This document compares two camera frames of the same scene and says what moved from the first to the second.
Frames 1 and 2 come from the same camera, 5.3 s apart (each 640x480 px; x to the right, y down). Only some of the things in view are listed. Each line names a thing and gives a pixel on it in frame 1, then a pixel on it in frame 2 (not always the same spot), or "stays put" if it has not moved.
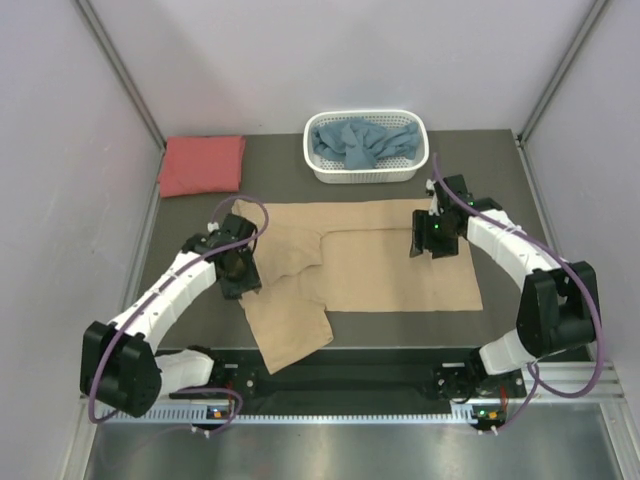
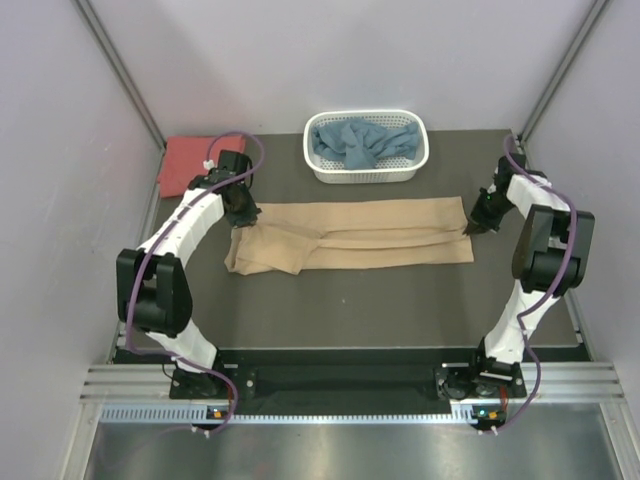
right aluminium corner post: (594, 15) stays put
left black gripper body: (244, 276) → (246, 210)
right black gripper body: (432, 233) → (489, 209)
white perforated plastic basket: (387, 168) stays put
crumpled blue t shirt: (360, 142) stays put
